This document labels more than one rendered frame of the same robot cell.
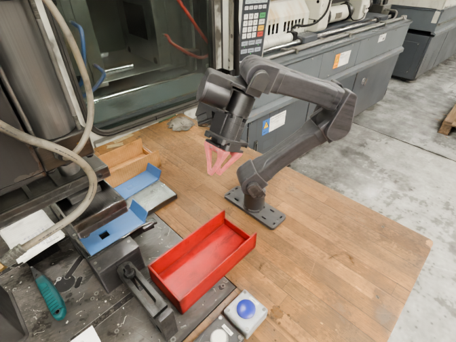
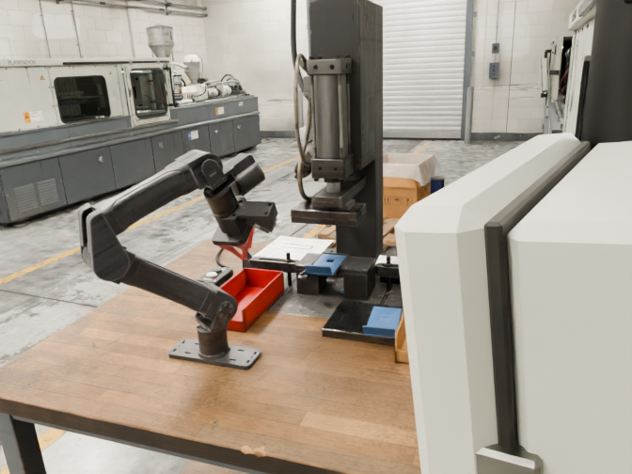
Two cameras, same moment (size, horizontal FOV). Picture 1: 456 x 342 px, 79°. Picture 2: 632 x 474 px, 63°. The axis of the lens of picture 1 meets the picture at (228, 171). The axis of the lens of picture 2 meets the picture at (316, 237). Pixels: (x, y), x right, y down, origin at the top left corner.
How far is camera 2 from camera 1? 1.65 m
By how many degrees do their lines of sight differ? 119
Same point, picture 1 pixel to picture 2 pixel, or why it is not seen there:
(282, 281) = (169, 316)
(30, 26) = (314, 89)
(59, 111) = (316, 140)
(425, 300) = not seen: outside the picture
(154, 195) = (347, 320)
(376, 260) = (63, 351)
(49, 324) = not seen: hidden behind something
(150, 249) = (305, 300)
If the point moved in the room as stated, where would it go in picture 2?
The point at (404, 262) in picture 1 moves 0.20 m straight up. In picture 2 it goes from (30, 358) to (9, 276)
